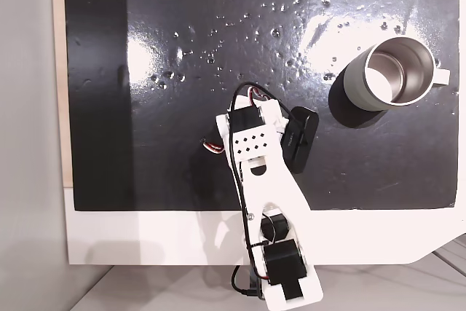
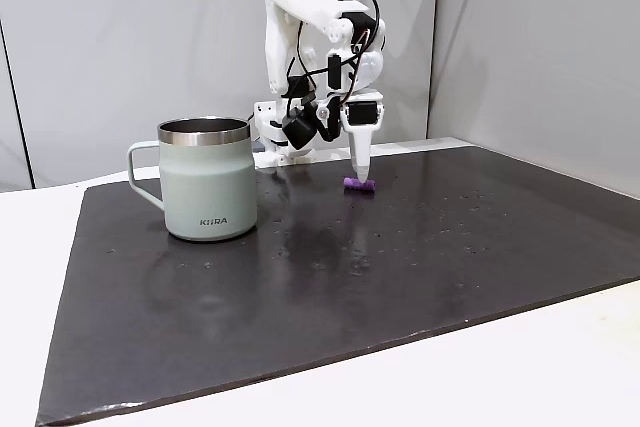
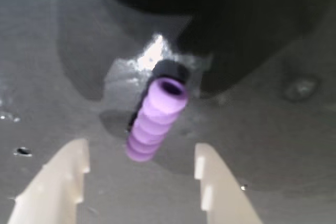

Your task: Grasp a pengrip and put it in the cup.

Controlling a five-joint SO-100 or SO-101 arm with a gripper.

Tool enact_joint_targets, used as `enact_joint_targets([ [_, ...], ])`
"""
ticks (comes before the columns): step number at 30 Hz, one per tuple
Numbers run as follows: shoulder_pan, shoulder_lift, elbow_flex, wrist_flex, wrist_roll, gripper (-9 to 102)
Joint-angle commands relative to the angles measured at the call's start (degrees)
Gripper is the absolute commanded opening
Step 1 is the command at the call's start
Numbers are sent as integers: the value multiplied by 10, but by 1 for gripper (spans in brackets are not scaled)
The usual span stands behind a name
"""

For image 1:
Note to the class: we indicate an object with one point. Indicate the black glossy mat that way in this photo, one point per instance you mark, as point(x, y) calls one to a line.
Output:
point(182, 16)

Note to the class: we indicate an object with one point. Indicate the pale wooden board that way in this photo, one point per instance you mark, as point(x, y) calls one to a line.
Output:
point(58, 70)

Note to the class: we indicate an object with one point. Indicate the black oval camera box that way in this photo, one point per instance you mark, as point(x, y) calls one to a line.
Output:
point(300, 140)

